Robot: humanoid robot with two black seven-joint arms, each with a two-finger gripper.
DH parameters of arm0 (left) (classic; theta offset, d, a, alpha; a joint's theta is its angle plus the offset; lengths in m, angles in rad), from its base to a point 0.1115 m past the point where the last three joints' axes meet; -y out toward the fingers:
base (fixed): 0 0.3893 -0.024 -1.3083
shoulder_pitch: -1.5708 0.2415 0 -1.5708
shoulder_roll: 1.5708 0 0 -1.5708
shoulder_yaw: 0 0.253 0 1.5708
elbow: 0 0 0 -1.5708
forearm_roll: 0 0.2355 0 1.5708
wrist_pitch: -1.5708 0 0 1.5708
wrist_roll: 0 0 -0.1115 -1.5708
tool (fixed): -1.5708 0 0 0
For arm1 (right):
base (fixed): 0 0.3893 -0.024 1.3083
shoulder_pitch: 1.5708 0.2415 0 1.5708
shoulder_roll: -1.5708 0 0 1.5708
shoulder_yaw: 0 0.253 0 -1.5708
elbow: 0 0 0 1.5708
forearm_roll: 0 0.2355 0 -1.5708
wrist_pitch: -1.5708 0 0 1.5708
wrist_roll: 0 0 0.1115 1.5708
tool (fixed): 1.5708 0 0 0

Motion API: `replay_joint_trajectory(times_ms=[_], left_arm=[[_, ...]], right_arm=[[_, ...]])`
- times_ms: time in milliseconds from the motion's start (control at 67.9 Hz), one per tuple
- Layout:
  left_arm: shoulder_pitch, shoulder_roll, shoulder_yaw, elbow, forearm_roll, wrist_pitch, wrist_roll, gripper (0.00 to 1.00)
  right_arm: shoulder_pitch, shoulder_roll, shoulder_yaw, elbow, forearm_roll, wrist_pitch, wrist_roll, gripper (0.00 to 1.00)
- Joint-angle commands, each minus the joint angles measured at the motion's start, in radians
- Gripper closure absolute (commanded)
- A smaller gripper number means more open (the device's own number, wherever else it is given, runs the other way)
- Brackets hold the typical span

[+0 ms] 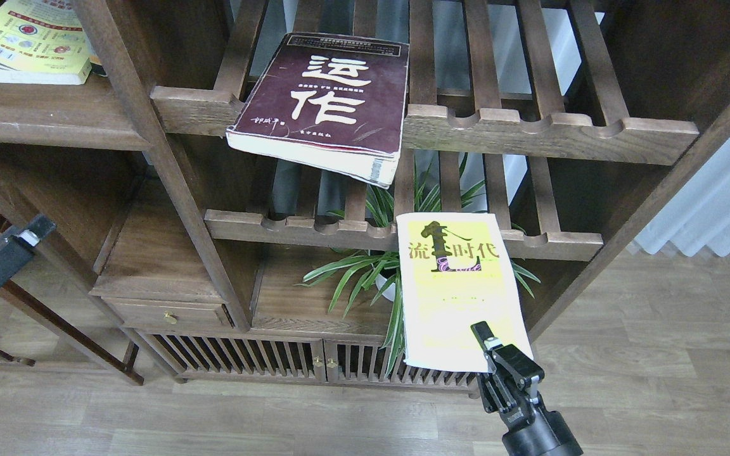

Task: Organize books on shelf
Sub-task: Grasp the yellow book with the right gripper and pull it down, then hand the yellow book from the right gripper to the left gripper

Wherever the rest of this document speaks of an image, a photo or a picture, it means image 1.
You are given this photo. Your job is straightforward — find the white plant pot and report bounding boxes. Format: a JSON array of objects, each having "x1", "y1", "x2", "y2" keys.
[{"x1": 375, "y1": 269, "x2": 396, "y2": 302}]

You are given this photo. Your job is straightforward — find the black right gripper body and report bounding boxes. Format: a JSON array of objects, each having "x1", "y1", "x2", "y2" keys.
[{"x1": 478, "y1": 374, "x2": 584, "y2": 455}]

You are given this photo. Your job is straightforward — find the green spider plant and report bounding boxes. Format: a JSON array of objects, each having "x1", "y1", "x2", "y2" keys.
[{"x1": 302, "y1": 155, "x2": 542, "y2": 376}]

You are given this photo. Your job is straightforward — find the brass drawer knob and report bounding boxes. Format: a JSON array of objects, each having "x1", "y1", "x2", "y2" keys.
[{"x1": 163, "y1": 311, "x2": 179, "y2": 324}]

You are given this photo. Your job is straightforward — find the small colourful cover book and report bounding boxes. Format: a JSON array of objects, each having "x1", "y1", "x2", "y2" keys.
[{"x1": 0, "y1": 1, "x2": 92, "y2": 86}]

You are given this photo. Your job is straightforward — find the white curtain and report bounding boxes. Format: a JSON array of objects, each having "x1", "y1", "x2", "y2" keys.
[{"x1": 628, "y1": 138, "x2": 730, "y2": 257}]

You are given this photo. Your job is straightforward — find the upright book top left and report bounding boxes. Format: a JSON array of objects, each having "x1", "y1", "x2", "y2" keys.
[{"x1": 84, "y1": 34, "x2": 108, "y2": 77}]

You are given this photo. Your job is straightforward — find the dark wooden bookshelf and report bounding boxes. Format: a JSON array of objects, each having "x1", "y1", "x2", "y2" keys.
[{"x1": 0, "y1": 1, "x2": 730, "y2": 390}]

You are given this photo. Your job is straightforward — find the yellow green cover book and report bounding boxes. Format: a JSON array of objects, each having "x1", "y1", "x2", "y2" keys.
[{"x1": 397, "y1": 212, "x2": 532, "y2": 372}]

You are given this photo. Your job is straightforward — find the wooden furniture at left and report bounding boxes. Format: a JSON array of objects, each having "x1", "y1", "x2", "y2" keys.
[{"x1": 0, "y1": 180, "x2": 145, "y2": 386}]

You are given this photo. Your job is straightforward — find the maroon book white characters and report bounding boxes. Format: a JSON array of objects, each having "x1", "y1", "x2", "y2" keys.
[{"x1": 226, "y1": 34, "x2": 409, "y2": 189}]

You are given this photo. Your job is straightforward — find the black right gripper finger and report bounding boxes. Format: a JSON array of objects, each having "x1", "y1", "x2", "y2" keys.
[{"x1": 470, "y1": 321, "x2": 545, "y2": 387}]

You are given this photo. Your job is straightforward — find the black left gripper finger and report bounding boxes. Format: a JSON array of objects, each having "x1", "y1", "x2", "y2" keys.
[{"x1": 13, "y1": 214, "x2": 57, "y2": 251}]

